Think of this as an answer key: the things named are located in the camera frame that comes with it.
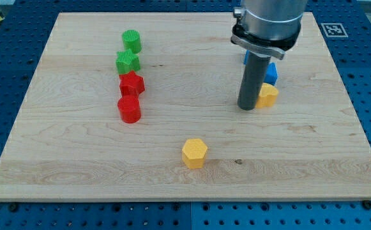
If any yellow heart block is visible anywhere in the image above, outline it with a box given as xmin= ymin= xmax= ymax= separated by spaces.
xmin=255 ymin=82 xmax=279 ymax=109

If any yellow hexagon block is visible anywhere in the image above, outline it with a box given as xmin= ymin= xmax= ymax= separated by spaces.
xmin=181 ymin=139 xmax=208 ymax=169

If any blue block behind rod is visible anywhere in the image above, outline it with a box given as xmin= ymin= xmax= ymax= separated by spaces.
xmin=264 ymin=63 xmax=278 ymax=86

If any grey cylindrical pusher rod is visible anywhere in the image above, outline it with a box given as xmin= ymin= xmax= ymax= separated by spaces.
xmin=238 ymin=51 xmax=271 ymax=111

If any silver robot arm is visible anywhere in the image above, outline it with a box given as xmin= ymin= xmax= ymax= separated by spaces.
xmin=231 ymin=0 xmax=307 ymax=111

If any green cylinder block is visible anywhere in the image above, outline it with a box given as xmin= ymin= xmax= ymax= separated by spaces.
xmin=122 ymin=29 xmax=142 ymax=54

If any white fiducial marker tag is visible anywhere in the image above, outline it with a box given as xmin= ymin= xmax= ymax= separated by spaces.
xmin=321 ymin=22 xmax=348 ymax=38

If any green star block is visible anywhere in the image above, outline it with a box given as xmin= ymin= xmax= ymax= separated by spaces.
xmin=116 ymin=49 xmax=140 ymax=74

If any red cylinder block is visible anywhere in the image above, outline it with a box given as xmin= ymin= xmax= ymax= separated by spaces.
xmin=117 ymin=95 xmax=141 ymax=123

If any blue block far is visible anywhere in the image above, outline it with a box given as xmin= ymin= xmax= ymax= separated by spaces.
xmin=243 ymin=50 xmax=250 ymax=65

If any wooden board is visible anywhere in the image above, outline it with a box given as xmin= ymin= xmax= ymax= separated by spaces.
xmin=0 ymin=13 xmax=371 ymax=203

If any red star block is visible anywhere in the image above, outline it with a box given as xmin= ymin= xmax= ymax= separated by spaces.
xmin=119 ymin=71 xmax=145 ymax=97

